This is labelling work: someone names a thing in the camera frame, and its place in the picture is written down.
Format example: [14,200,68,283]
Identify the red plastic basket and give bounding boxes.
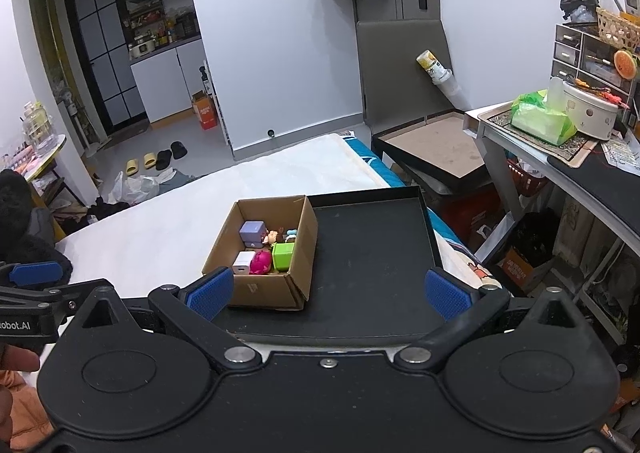
[506,158,551,199]

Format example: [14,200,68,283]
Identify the black desk mat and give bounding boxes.
[546,146,640,246]

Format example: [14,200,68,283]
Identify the pink bear toy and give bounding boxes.
[250,249,273,276]

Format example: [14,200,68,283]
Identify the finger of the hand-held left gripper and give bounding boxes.
[0,260,65,286]
[0,284,115,309]

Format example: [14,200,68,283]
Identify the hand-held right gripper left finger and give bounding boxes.
[74,267,262,375]

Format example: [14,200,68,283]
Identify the orange carton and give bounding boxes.
[191,90,220,131]

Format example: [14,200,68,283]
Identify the purple cube charger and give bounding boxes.
[239,220,267,248]

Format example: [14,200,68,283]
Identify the green cube toy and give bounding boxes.
[271,242,296,273]

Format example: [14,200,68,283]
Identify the white floor cabinet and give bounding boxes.
[130,38,208,124]

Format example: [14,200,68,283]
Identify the person's left hand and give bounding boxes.
[0,345,42,449]

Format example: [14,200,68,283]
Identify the round side table with jars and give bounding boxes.
[0,100,68,184]

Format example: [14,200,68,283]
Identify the wicker basket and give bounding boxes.
[596,7,640,51]

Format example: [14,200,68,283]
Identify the black shallow tray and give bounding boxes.
[220,186,443,349]

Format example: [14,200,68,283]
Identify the grey metal desk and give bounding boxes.
[462,100,640,349]

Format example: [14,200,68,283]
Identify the grey leaning panel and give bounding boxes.
[356,19,453,134]

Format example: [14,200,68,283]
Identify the brown carton under desk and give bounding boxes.
[495,245,556,299]

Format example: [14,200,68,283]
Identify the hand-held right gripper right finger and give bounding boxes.
[394,269,584,372]

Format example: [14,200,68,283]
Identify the white round pot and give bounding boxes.
[562,79,621,141]

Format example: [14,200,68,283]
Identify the kitchen shelf with bottles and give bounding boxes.
[117,0,203,61]

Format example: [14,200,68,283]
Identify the grey drawer organiser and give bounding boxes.
[550,23,640,101]

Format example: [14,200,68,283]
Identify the yellow white canister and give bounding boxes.
[416,50,449,84]

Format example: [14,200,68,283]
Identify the dark cloth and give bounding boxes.
[87,198,132,224]

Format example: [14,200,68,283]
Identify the brown cardboard box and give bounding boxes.
[201,194,319,311]

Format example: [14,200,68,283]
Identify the patterned desk mat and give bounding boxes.
[487,110,601,169]

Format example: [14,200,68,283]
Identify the orange padded jacket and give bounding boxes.
[0,369,57,451]

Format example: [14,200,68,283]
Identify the green tissue pack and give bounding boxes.
[510,90,578,146]

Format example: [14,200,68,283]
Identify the black fluffy cloth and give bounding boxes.
[0,168,73,284]

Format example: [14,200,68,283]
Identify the black box lid brown inside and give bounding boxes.
[371,108,493,191]

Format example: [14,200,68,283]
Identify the white paper bag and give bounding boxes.
[475,213,518,264]

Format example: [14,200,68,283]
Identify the white plastic cup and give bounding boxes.
[432,68,463,109]

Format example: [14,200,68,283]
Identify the white plastic bag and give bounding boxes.
[109,170,161,206]

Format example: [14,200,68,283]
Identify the grey blue clothes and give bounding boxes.
[155,169,196,189]

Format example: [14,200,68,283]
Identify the white charger plug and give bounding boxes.
[231,251,257,276]

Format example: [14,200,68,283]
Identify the black grid glass door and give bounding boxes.
[62,0,151,136]

